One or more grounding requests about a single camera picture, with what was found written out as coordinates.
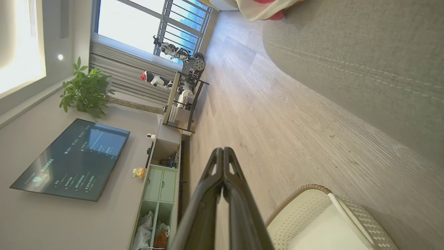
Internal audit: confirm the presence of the metal frame side table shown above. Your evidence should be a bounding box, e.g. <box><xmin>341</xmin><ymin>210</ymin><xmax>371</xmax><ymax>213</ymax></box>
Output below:
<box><xmin>163</xmin><ymin>71</ymin><xmax>210</xmax><ymax>134</ymax></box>

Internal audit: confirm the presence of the white perforated laundry basket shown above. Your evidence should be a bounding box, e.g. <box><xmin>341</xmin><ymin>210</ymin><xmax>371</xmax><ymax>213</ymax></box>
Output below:
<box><xmin>265</xmin><ymin>184</ymin><xmax>399</xmax><ymax>250</ymax></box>

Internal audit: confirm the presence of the green leafy potted plant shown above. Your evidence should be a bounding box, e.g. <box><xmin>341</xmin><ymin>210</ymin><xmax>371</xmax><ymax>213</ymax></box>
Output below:
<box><xmin>59</xmin><ymin>57</ymin><xmax>165</xmax><ymax>120</ymax></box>

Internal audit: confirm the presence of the bright ceiling light panel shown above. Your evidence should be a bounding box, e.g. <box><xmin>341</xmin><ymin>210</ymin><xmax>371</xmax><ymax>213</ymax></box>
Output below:
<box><xmin>0</xmin><ymin>0</ymin><xmax>46</xmax><ymax>95</ymax></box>

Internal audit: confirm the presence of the wall mounted flat television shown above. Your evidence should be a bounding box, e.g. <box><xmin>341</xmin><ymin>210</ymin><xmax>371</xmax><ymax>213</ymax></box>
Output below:
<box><xmin>10</xmin><ymin>118</ymin><xmax>130</xmax><ymax>202</ymax></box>

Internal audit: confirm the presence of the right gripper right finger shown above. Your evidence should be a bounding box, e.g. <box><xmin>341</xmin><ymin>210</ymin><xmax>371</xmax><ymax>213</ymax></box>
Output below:
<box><xmin>224</xmin><ymin>147</ymin><xmax>274</xmax><ymax>250</ymax></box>

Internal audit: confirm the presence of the dark ceiling air vent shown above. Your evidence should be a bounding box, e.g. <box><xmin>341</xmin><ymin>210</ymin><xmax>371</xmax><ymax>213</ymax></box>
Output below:
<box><xmin>60</xmin><ymin>0</ymin><xmax>69</xmax><ymax>39</ymax></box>

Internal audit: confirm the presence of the white plastic bag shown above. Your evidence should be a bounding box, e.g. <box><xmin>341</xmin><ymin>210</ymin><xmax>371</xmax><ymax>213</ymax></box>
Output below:
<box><xmin>134</xmin><ymin>211</ymin><xmax>154</xmax><ymax>250</ymax></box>

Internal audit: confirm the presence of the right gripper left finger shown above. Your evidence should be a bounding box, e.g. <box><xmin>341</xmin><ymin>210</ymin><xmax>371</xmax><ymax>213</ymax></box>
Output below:
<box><xmin>170</xmin><ymin>148</ymin><xmax>224</xmax><ymax>250</ymax></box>

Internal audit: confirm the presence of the grey fabric sofa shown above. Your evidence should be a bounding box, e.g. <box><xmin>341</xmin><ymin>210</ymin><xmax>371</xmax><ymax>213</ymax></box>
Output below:
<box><xmin>262</xmin><ymin>0</ymin><xmax>444</xmax><ymax>170</ymax></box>

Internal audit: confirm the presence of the white toy robot red hat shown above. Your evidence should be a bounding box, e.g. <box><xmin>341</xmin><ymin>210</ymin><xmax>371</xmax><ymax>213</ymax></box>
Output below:
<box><xmin>140</xmin><ymin>70</ymin><xmax>174</xmax><ymax>90</ymax></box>

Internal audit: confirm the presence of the pale green television cabinet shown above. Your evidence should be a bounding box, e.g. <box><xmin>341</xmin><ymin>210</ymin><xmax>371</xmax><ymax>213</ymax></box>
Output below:
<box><xmin>130</xmin><ymin>123</ymin><xmax>182</xmax><ymax>250</ymax></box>

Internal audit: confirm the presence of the grey pleated curtain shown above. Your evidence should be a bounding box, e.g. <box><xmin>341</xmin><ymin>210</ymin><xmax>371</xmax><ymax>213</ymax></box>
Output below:
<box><xmin>89</xmin><ymin>42</ymin><xmax>181</xmax><ymax>105</ymax></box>

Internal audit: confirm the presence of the orange plastic bag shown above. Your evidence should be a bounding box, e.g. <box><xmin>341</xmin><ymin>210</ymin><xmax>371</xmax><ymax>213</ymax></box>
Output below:
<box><xmin>154</xmin><ymin>223</ymin><xmax>170</xmax><ymax>249</ymax></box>

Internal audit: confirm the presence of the large window with railing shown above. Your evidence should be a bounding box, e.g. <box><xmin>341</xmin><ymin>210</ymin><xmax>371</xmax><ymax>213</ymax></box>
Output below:
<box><xmin>94</xmin><ymin>0</ymin><xmax>214</xmax><ymax>65</ymax></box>

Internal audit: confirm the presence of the grey robot on table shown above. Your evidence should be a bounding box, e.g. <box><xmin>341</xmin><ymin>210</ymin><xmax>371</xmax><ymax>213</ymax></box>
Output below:
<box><xmin>153</xmin><ymin>35</ymin><xmax>206</xmax><ymax>82</ymax></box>

